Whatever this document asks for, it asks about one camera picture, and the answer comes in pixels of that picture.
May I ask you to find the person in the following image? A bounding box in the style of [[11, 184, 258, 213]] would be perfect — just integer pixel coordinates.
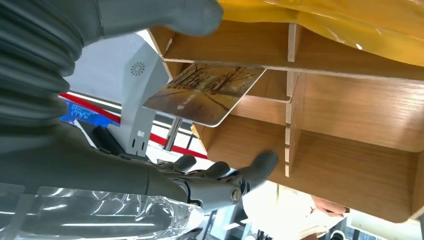
[[241, 180, 352, 240]]

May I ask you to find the clear plastic wrap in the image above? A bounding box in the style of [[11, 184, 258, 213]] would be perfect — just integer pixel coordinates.
[[0, 185, 204, 240]]

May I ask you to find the grey kiosk stand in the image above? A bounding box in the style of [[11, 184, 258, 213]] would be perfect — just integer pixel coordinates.
[[91, 31, 171, 160]]

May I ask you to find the wooden compartment box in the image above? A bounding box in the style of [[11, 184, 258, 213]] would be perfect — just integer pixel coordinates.
[[147, 19, 424, 224]]

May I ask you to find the yellow tape strip on box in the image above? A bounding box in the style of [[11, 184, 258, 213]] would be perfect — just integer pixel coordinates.
[[216, 0, 424, 67]]

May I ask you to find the chrome stanchion post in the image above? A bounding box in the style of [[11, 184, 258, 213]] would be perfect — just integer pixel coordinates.
[[163, 116, 184, 153]]

